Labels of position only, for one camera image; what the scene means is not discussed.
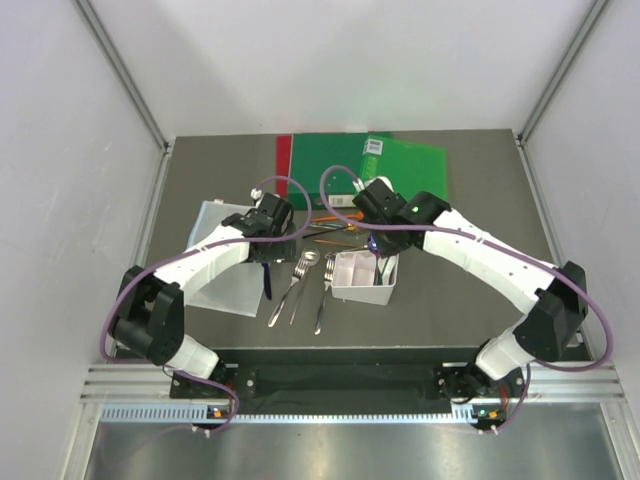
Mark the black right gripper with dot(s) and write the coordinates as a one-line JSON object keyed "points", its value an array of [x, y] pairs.
{"points": [[384, 249]]}

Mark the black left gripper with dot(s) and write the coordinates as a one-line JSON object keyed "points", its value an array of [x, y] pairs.
{"points": [[283, 251]]}

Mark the iridescent spoon pink bowl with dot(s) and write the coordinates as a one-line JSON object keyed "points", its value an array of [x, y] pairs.
{"points": [[384, 269]]}

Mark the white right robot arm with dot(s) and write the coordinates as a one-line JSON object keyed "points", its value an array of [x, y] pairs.
{"points": [[544, 294]]}

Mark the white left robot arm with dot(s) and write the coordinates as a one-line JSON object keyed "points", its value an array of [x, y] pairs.
{"points": [[148, 317]]}

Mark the orange plastic spoon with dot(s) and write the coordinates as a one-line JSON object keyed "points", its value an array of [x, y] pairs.
{"points": [[333, 218]]}

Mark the black iridescent spoon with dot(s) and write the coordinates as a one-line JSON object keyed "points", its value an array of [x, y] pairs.
{"points": [[318, 229]]}

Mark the dark blue table knife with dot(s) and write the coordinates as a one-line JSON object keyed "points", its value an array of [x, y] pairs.
{"points": [[267, 281]]}

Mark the light green plastic folder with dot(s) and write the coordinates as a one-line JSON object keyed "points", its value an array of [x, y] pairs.
{"points": [[410, 167]]}

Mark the silver spoon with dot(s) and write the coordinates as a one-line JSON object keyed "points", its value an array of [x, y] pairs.
{"points": [[311, 257]]}

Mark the white divided plastic container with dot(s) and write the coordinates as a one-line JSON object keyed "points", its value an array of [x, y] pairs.
{"points": [[354, 279]]}

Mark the red folder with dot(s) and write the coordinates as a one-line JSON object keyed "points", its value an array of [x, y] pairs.
{"points": [[284, 146]]}

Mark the clear mesh zip pouch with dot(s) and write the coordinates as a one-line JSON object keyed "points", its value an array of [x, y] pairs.
{"points": [[238, 290]]}

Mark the dark green ring binder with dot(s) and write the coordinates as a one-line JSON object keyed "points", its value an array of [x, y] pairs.
{"points": [[313, 153]]}

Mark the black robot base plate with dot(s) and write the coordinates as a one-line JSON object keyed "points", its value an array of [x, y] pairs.
{"points": [[253, 381]]}

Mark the grey slotted cable duct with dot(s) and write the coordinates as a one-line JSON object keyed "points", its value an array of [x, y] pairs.
{"points": [[206, 414]]}

